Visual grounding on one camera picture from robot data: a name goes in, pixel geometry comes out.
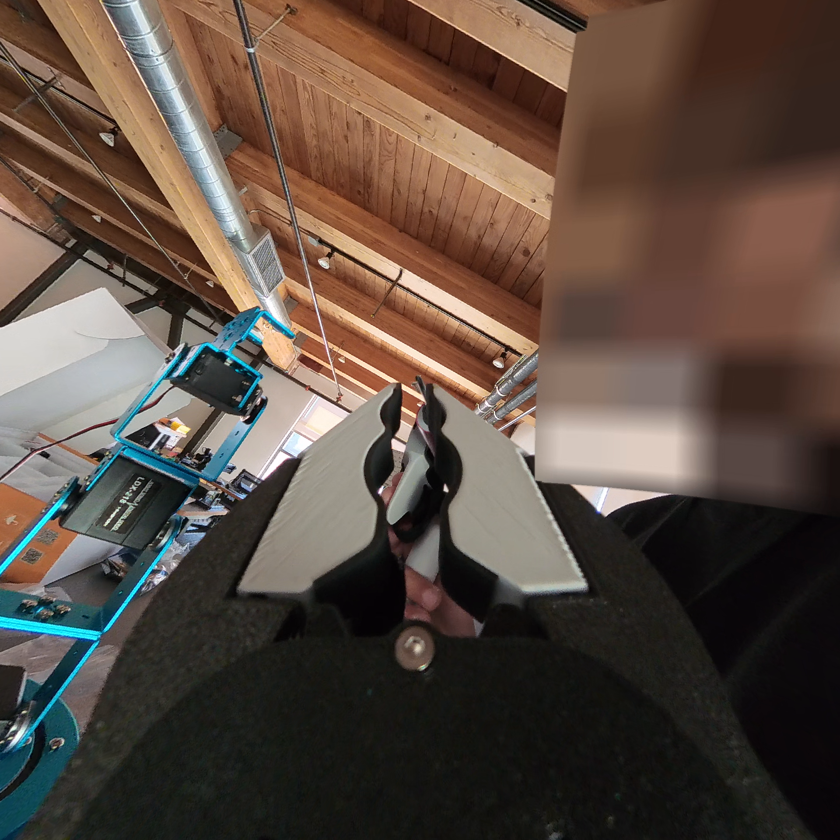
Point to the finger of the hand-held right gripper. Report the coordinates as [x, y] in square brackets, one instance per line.
[410, 472]

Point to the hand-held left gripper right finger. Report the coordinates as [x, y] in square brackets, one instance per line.
[518, 525]

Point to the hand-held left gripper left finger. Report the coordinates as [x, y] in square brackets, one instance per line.
[308, 518]

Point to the blue toy robot arm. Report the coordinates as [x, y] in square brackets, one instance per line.
[124, 502]

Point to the person's right hand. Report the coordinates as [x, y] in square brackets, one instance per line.
[426, 600]

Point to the grey conduit pipes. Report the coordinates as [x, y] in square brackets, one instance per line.
[515, 380]

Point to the white ceiling spotlight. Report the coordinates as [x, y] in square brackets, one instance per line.
[500, 359]
[326, 259]

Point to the black lighting track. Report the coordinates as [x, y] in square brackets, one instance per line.
[420, 296]

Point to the white orange cardboard box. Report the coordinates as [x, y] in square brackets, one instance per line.
[65, 341]

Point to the thin metal ceiling pipe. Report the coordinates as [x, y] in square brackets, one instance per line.
[287, 197]

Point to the silver spiral ventilation duct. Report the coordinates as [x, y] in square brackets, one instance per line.
[177, 111]

